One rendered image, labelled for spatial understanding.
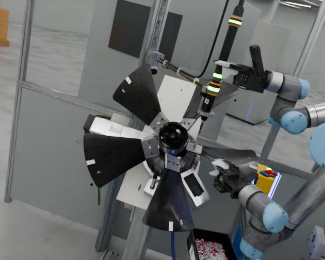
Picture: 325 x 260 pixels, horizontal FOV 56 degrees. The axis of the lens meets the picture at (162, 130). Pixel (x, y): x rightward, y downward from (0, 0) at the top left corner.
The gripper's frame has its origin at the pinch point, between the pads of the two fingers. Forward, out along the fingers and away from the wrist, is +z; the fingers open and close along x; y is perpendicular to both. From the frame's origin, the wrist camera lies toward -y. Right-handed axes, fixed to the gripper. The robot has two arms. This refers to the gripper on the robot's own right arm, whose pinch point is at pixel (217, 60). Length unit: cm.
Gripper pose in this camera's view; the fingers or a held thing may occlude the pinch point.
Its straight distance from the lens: 118.6
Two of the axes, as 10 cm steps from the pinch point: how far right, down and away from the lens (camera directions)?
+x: 0.3, -3.2, 9.5
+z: -9.7, -2.5, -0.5
